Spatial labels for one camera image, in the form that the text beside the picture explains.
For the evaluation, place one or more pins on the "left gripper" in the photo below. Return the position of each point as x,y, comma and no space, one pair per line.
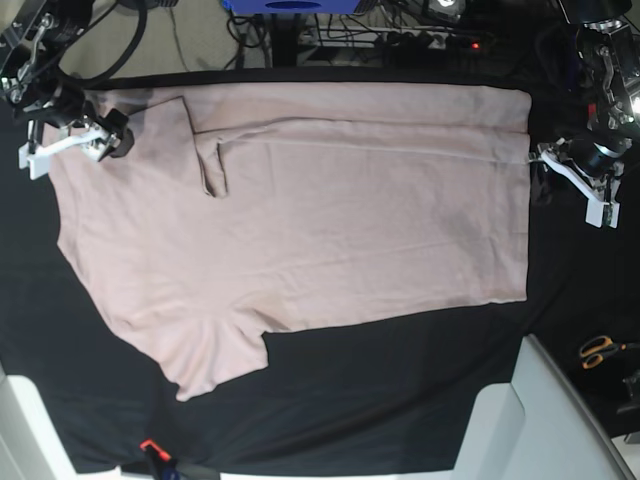
596,158

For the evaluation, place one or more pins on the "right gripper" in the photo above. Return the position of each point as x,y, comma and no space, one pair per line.
64,106

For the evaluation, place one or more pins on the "pink T-shirt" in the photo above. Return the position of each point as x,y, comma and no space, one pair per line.
243,210

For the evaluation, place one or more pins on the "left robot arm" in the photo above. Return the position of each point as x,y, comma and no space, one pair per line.
590,51

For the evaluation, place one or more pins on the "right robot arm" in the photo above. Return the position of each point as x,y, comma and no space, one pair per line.
41,33

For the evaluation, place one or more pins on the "blue box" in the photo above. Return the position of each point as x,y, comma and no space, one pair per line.
248,7

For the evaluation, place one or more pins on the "white power strip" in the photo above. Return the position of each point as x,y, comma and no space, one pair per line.
351,37

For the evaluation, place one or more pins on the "black table cloth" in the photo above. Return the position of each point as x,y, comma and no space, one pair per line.
391,397

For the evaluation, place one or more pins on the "white bin left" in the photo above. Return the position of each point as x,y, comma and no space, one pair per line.
30,446

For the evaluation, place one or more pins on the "orange blue clamp bottom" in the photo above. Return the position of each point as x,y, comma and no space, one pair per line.
161,464

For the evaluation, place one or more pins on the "orange handled scissors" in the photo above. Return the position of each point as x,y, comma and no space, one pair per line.
594,352

